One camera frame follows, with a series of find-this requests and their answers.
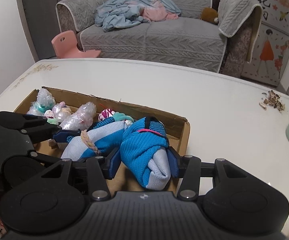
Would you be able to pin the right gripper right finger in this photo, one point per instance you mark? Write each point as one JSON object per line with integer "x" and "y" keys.
{"x": 188, "y": 168}

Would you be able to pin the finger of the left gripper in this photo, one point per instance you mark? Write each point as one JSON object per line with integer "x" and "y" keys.
{"x": 65, "y": 135}
{"x": 36, "y": 127}

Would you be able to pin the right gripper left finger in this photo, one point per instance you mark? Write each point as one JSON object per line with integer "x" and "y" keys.
{"x": 99, "y": 169}

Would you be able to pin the pale pink sock roll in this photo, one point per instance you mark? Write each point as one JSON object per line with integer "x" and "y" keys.
{"x": 58, "y": 113}

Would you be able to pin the clear bubble wrap bundle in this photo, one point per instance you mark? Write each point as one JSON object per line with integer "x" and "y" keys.
{"x": 81, "y": 119}

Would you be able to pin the white fluffy teal sock roll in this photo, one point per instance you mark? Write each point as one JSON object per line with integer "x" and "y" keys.
{"x": 44, "y": 101}

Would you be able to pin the blue white striped sock roll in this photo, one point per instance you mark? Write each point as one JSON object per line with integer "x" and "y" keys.
{"x": 98, "y": 141}

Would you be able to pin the blue knit sock bundle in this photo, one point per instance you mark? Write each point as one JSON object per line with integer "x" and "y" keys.
{"x": 144, "y": 151}

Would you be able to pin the magenta white teal sock roll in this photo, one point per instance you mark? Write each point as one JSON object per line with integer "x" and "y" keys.
{"x": 116, "y": 116}

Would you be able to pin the brown cardboard box tray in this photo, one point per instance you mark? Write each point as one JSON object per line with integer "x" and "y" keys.
{"x": 177, "y": 131}

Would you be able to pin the pink small chair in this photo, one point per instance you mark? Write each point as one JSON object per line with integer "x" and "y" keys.
{"x": 65, "y": 46}

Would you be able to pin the sunflower seed shell pile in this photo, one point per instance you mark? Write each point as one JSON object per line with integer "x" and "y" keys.
{"x": 272, "y": 99}

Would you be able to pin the grey sofa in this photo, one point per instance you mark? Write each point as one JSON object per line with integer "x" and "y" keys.
{"x": 187, "y": 41}

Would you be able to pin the light blue blanket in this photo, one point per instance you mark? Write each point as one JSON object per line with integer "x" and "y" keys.
{"x": 123, "y": 14}

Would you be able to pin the brown plush toy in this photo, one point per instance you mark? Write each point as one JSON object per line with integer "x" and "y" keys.
{"x": 210, "y": 15}

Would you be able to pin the decorated refrigerator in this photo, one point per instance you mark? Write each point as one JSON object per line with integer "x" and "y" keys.
{"x": 271, "y": 51}

